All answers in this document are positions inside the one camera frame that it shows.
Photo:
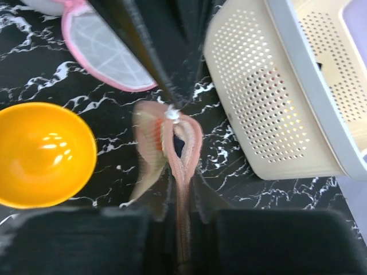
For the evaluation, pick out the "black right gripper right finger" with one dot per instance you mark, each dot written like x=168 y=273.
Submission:
x=284 y=242

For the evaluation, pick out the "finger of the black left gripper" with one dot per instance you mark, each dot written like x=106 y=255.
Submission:
x=134 y=34

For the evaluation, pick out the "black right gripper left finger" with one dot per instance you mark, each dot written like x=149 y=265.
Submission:
x=75 y=241

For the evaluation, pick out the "navy blue bra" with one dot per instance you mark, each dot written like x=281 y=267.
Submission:
x=178 y=145

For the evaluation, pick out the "floral pink laundry bag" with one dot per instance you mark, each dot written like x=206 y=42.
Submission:
x=182 y=236

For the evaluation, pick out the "white mesh pink-trimmed laundry bag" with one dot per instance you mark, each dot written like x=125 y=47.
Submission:
x=95 y=46

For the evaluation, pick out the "cream perforated laundry basket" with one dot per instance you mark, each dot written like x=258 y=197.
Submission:
x=291 y=78

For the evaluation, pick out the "orange plastic bowl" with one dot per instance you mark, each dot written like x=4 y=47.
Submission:
x=48 y=154

